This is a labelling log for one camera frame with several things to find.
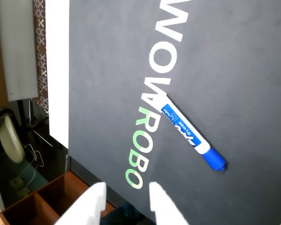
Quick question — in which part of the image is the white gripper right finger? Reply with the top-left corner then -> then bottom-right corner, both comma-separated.
149,181 -> 191,225

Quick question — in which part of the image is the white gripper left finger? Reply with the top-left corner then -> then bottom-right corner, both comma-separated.
53,181 -> 108,225

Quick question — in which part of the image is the blue dry erase marker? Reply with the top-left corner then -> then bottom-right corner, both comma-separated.
159,95 -> 227,173

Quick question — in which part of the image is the brown wooden shelf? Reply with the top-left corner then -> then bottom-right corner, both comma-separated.
0,170 -> 116,225

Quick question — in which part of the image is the beige oval object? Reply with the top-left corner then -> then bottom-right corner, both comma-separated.
0,114 -> 26,164

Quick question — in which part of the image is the dark grey WOWROBO mat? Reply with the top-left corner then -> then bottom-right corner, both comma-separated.
67,0 -> 281,225

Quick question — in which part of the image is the red patterned chair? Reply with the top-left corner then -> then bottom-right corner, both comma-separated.
32,0 -> 49,115

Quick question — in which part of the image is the white foam sheet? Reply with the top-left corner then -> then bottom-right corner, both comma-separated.
0,0 -> 40,102

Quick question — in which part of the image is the thin white wire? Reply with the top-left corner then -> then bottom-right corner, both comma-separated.
22,142 -> 45,187

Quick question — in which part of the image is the black chair frame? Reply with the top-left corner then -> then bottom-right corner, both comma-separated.
0,98 -> 69,165

